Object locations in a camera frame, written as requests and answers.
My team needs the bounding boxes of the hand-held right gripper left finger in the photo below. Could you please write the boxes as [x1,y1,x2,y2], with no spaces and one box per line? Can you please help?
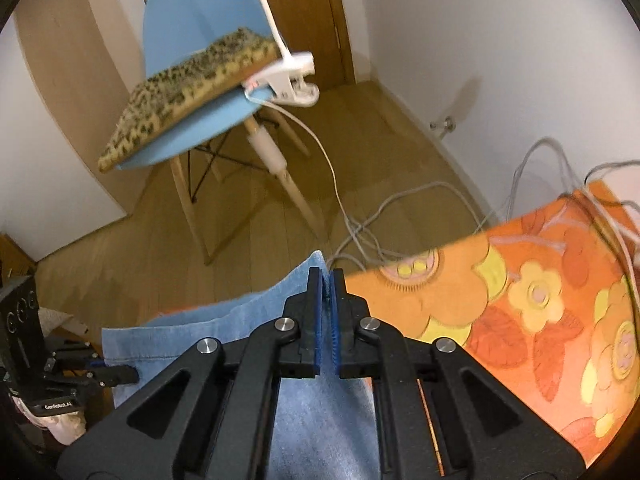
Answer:
[55,266,323,480]

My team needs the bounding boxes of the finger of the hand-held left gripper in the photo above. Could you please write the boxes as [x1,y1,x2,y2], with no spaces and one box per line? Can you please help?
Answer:
[85,357,139,389]

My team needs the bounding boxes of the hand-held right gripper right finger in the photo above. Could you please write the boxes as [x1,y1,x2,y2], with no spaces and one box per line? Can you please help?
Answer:
[330,267,586,480]

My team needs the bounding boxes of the light blue pants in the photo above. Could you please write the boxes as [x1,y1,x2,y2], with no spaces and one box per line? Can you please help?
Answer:
[100,250,381,480]

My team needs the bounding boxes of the person's left hand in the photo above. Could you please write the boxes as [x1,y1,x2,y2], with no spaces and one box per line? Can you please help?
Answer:
[12,394,88,447]

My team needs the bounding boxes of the wooden cabinet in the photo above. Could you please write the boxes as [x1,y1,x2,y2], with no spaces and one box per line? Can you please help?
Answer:
[0,232,39,283]

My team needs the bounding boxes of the orange floral bed sheet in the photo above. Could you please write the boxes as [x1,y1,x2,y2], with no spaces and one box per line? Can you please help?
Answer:
[345,180,640,466]

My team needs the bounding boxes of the wooden panel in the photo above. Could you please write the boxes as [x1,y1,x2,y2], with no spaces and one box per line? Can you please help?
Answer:
[14,0,147,222]

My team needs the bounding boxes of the white clamp lamp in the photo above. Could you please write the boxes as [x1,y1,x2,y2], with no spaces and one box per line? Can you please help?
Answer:
[242,0,321,108]

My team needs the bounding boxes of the leopard print seat cushion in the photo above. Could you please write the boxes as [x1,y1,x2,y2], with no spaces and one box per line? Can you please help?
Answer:
[97,27,281,173]

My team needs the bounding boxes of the blue chair with wooden legs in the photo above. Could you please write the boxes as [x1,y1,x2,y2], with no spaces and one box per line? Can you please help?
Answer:
[102,0,326,266]

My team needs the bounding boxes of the grey cable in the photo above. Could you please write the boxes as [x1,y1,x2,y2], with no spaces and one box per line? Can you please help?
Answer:
[497,136,640,266]
[325,180,493,268]

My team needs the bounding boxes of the white lamp cable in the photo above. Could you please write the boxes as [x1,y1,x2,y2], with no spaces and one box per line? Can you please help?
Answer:
[245,87,361,243]

